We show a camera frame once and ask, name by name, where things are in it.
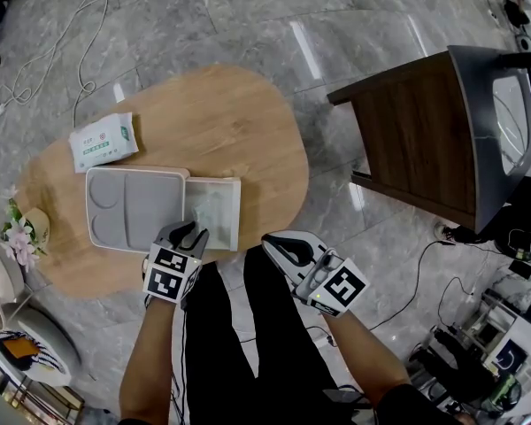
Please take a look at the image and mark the long black floor cable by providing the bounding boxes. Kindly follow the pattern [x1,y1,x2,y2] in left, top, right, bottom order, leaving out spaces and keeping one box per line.
[366,238,474,332]

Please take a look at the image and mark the pink flowers in beige pot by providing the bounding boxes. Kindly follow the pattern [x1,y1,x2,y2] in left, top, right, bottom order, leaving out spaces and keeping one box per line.
[0,184,52,274]

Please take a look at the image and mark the person's left forearm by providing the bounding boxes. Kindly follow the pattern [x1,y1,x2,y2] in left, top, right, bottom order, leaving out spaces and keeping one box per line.
[119,297,188,425]

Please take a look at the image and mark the dark wooden cabinet grey top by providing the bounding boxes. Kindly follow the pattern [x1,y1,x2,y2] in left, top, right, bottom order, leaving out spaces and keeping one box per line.
[327,44,531,235]

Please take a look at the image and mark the person's legs in black trousers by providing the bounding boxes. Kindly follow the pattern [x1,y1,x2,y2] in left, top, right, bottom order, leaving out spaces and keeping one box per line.
[183,246,461,425]

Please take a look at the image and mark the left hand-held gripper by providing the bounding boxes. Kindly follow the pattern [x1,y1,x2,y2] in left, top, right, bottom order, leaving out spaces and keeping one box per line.
[142,220,211,309]

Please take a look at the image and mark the white box grey lid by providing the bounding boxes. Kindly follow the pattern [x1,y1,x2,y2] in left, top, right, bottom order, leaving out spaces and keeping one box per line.
[84,164,242,253]

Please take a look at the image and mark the equipment rack with devices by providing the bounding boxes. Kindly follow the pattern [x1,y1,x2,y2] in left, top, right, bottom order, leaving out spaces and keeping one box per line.
[406,254,531,420]

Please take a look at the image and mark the white floor cable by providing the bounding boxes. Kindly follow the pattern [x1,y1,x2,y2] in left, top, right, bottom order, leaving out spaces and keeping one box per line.
[0,0,120,128]

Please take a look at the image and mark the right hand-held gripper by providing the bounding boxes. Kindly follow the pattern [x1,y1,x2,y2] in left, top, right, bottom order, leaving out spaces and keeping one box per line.
[261,230,371,319]

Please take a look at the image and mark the white wet wipes packet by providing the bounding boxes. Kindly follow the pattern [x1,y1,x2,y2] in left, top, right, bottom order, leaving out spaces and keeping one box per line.
[68,112,140,174]

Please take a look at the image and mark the person's right forearm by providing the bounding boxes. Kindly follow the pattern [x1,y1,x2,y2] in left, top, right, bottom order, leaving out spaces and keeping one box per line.
[321,311,413,409]

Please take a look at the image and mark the striped cushion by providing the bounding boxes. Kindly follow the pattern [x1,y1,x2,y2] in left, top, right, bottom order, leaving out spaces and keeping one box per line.
[0,328,68,376]

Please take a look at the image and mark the grey upholstered chair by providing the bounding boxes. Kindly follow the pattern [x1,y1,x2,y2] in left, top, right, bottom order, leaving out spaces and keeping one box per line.
[0,240,82,389]

